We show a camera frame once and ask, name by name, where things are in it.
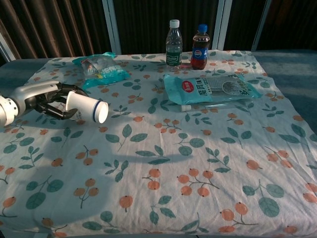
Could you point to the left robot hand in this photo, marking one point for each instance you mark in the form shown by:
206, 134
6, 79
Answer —
37, 95

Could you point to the white paper cup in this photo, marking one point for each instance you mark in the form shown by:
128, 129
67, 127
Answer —
86, 106

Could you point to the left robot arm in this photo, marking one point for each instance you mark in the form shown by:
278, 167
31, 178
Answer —
7, 110

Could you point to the brown curtain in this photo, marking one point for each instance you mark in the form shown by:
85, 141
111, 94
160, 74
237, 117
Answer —
49, 27

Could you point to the teal snack bag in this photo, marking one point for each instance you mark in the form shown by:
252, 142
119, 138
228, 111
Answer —
102, 70

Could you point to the floral printed tablecloth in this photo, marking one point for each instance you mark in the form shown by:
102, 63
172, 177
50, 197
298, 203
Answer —
158, 153

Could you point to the clear water bottle green label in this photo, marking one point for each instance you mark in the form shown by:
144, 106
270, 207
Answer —
174, 47

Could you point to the teal noodle bag red logo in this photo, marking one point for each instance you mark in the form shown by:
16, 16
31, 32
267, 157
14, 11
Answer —
205, 89

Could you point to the cola bottle blue cap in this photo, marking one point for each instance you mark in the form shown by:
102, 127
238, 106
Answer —
199, 49

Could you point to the clear plastic tube white cap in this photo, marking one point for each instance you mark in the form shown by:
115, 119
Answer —
210, 106

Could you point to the white window frame post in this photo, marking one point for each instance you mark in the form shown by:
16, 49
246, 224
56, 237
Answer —
221, 24
112, 26

